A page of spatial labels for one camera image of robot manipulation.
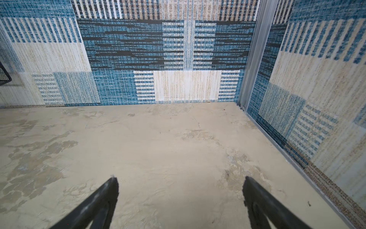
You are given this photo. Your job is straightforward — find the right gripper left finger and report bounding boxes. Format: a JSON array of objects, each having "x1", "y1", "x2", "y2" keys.
[{"x1": 51, "y1": 177, "x2": 119, "y2": 229}]

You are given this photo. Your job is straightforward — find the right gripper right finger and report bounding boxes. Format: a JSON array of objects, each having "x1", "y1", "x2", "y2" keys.
[{"x1": 243, "y1": 176, "x2": 310, "y2": 229}]

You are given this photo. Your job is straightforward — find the black wire shelf rack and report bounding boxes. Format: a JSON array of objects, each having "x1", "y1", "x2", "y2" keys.
[{"x1": 0, "y1": 63, "x2": 12, "y2": 86}]

